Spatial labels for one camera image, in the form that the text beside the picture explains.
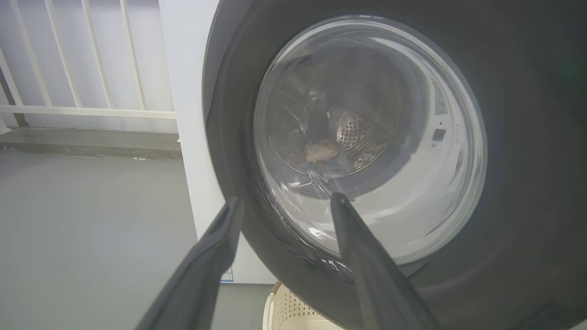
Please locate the blue bear-print garment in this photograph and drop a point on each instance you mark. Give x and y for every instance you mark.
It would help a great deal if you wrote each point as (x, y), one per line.
(328, 172)

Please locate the blue energy label sticker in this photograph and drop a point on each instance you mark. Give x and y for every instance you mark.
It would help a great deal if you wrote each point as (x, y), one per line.
(227, 275)

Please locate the cream perforated laundry basket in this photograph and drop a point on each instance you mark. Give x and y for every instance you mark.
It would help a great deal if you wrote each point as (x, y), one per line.
(284, 311)

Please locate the white front-load washing machine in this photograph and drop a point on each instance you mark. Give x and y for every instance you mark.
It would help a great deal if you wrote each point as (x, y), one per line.
(192, 137)

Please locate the steel washing machine drum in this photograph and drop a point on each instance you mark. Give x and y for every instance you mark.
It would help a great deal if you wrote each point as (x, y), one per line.
(357, 133)

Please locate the cream and blue garment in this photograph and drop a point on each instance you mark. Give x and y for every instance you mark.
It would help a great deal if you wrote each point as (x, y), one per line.
(323, 151)

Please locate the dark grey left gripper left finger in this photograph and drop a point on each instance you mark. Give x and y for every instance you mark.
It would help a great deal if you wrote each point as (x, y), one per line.
(197, 284)

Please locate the black washer door with glass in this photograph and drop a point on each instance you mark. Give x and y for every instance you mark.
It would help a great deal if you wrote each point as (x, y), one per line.
(527, 183)

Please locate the black door latch socket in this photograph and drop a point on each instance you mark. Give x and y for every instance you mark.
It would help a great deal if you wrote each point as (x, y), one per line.
(439, 134)

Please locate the white metal railing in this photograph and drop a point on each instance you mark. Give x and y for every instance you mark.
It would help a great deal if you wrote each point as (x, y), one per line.
(91, 111)

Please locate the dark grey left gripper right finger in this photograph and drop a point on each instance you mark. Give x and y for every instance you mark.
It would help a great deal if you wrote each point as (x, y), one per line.
(380, 288)

